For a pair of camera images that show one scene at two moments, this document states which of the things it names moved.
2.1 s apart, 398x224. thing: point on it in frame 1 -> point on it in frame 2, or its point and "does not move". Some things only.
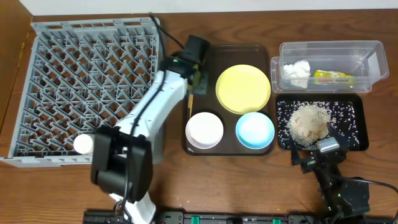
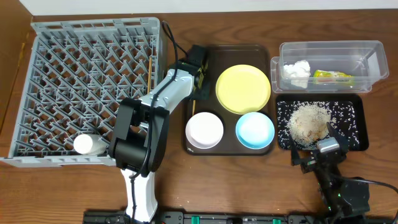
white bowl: x=204 y=130 does not move
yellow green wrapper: x=321 y=77 does not move
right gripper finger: x=295 y=157 does not move
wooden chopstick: x=190 y=102 -> x=150 y=76
